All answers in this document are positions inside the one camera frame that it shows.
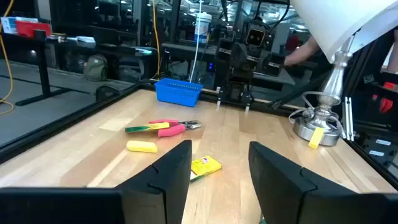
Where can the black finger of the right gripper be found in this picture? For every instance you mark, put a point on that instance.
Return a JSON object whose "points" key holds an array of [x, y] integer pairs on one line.
{"points": [[219, 98], [247, 104]]}

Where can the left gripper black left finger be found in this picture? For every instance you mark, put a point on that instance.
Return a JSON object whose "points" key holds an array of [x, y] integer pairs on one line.
{"points": [[149, 199]]}

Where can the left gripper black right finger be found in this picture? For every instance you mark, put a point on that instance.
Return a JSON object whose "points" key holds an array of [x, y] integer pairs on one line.
{"points": [[289, 193]]}

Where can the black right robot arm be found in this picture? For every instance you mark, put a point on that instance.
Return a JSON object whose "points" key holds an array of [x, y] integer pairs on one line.
{"points": [[273, 63]]}

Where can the person's forearm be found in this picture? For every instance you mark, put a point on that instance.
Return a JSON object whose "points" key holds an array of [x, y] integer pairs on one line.
{"points": [[300, 54]]}

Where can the blue plastic basket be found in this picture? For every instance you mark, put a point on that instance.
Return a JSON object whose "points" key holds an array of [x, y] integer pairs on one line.
{"points": [[177, 93]]}

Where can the white wipes canister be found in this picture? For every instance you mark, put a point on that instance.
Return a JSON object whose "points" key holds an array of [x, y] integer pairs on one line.
{"points": [[202, 28]]}

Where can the white lampshade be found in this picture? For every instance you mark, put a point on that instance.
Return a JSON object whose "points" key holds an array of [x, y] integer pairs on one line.
{"points": [[335, 18]]}

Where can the olive green backpack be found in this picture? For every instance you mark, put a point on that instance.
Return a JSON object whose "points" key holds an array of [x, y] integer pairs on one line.
{"points": [[95, 68]]}

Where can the black desk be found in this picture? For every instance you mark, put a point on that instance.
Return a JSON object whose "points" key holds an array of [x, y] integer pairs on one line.
{"points": [[43, 68]]}

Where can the red box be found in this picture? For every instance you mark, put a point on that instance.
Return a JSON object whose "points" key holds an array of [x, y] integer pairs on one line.
{"points": [[31, 28]]}

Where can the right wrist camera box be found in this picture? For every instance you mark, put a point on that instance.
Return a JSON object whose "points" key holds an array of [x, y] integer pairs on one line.
{"points": [[255, 37]]}

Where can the white metal bracket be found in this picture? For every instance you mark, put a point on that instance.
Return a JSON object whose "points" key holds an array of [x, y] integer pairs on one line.
{"points": [[348, 118]]}

